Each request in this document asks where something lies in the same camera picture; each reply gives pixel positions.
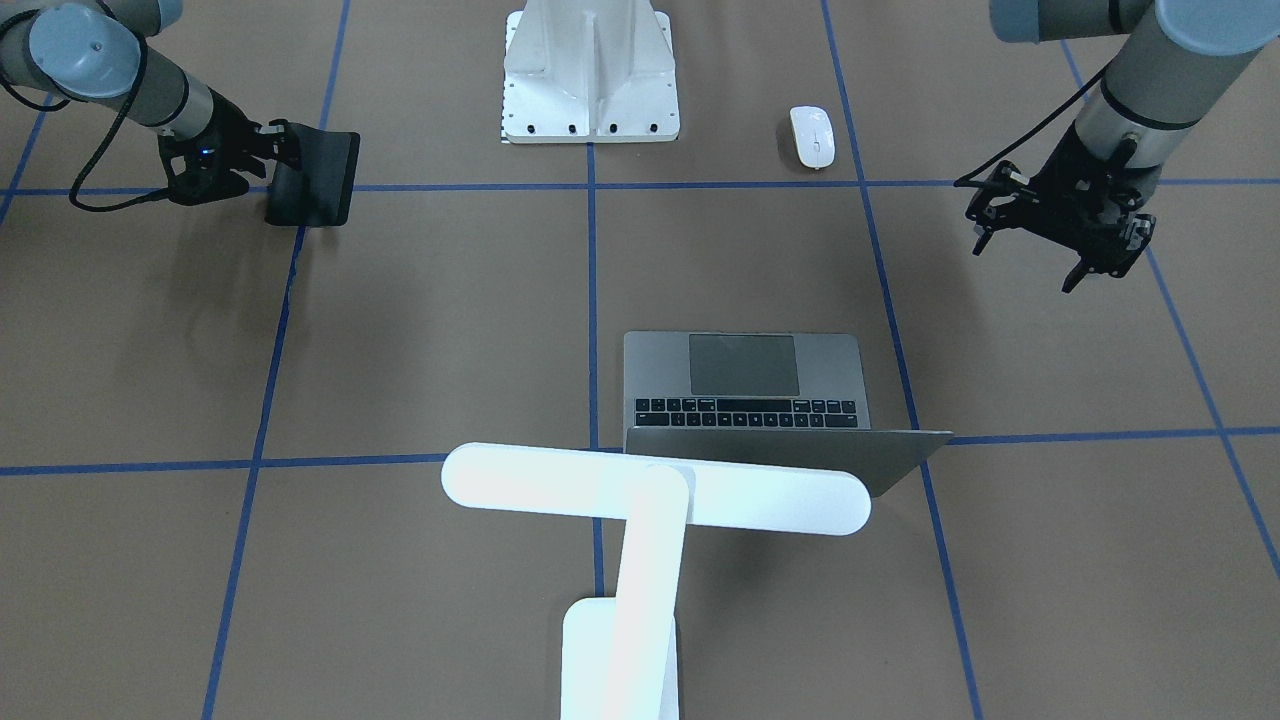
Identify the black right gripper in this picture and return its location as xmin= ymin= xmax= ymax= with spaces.
xmin=157 ymin=95 xmax=302 ymax=206

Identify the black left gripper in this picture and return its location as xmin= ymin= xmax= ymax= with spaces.
xmin=1030 ymin=129 xmax=1157 ymax=293

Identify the black mouse pad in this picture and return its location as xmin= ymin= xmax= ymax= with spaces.
xmin=265 ymin=122 xmax=361 ymax=228

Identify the white computer mouse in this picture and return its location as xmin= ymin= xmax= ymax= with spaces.
xmin=788 ymin=105 xmax=836 ymax=170

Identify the grey laptop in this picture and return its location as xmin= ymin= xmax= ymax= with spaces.
xmin=622 ymin=331 xmax=952 ymax=497

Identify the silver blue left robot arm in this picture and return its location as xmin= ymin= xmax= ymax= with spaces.
xmin=966 ymin=1 xmax=1279 ymax=292

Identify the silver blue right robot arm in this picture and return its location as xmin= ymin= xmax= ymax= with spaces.
xmin=3 ymin=1 xmax=305 ymax=223

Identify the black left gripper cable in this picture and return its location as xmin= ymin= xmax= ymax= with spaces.
xmin=952 ymin=61 xmax=1114 ymax=191

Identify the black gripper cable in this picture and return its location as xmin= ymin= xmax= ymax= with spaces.
xmin=0 ymin=40 xmax=172 ymax=213
xmin=952 ymin=61 xmax=1114 ymax=191

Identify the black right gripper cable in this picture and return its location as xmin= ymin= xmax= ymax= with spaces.
xmin=0 ymin=40 xmax=172 ymax=213

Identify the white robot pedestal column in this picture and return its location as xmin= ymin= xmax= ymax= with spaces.
xmin=500 ymin=1 xmax=681 ymax=143

